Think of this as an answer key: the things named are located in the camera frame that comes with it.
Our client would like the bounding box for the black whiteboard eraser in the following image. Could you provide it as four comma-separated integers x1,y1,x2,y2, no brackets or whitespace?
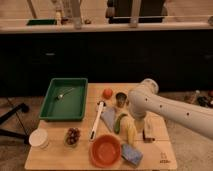
143,120,155,143

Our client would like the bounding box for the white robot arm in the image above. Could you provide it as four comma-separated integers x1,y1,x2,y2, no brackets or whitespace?
128,78,213,140

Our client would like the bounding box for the green plastic tray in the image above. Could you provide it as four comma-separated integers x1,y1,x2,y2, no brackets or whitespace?
39,78,88,121

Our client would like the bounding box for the orange tomato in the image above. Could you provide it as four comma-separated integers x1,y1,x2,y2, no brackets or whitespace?
102,88,113,99

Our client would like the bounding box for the small metal cup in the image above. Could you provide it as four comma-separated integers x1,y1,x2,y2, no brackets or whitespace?
116,92,127,108

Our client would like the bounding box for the grey blue cloth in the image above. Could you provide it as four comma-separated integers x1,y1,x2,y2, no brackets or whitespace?
101,107,116,132

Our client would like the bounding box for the green chili pepper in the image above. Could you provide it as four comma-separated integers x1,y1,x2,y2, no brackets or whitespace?
114,113,127,134

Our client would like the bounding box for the yellow banana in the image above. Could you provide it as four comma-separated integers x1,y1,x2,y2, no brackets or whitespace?
120,116,137,146

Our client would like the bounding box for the metal spoon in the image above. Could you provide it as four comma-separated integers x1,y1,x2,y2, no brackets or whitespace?
55,88,75,100

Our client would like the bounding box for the bunch of red grapes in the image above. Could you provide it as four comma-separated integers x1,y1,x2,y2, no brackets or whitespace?
65,128,80,147

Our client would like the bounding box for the orange plastic bowl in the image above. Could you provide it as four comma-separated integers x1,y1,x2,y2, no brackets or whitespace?
89,135,121,168

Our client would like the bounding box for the blue sponge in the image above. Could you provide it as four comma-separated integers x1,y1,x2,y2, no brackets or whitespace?
121,144,143,166

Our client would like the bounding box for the white paper cup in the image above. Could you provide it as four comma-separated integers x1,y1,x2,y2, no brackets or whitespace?
29,129,49,149

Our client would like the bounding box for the black chair base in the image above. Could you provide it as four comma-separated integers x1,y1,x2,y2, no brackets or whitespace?
0,103,29,144

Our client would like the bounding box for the green bin on counter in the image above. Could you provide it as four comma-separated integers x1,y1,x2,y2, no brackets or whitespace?
26,19,57,26

